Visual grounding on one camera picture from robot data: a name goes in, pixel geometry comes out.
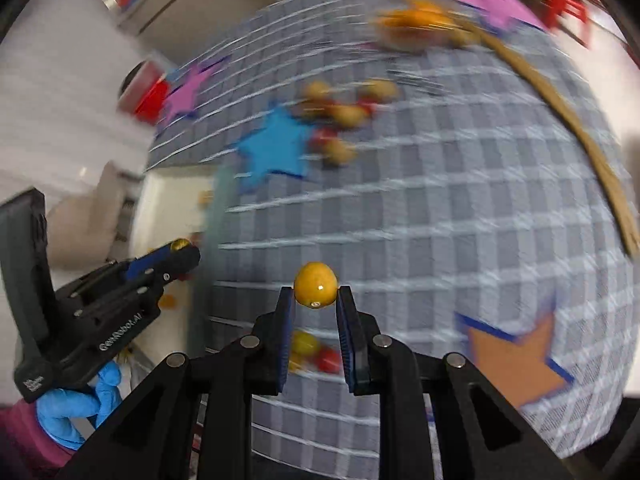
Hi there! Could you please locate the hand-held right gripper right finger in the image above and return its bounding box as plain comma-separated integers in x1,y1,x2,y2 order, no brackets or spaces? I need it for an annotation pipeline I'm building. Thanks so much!
335,285,576,480

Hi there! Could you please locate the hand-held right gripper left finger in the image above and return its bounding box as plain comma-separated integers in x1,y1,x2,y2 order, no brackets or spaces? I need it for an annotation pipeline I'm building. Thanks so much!
57,285,299,480

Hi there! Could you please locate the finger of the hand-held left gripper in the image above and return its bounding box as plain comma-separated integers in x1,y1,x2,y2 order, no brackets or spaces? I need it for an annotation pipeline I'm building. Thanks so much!
125,241,178,282
144,247,202,289

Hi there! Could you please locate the white tray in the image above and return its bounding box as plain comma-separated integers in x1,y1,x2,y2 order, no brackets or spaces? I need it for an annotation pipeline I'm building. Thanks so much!
131,169,217,361

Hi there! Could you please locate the large yellow cherry tomato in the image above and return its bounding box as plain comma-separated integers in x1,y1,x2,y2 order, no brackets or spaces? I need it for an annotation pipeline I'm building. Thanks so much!
293,262,338,309

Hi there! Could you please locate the person's left forearm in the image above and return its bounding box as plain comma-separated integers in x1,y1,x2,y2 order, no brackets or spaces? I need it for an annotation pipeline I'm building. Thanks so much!
0,400,76,480

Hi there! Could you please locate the person's left hand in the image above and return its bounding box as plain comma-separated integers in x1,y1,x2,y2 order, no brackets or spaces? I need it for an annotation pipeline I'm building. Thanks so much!
37,360,124,451

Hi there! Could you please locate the white sofa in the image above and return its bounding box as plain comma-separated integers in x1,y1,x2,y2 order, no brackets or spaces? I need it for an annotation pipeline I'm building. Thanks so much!
47,162,146,272

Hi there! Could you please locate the red lidded container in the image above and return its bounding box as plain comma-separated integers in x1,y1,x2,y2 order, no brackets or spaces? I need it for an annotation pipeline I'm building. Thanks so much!
117,60,174,124

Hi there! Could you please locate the grey grid star-print blanket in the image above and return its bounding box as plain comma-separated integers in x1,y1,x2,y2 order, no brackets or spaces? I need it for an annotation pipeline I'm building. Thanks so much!
145,0,637,480

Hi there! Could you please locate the clear glass bowl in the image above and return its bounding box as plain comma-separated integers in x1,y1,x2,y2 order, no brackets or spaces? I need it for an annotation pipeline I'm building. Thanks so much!
372,0,482,54

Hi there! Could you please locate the curved wooden strip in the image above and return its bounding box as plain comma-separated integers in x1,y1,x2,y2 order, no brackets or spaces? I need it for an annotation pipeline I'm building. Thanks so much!
467,20,640,257

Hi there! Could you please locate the orange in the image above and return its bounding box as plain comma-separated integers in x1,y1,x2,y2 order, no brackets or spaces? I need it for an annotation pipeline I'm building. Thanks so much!
380,0,457,32

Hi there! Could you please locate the red plastic stool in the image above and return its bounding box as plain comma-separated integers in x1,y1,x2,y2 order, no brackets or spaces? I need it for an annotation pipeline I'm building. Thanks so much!
530,0,594,47

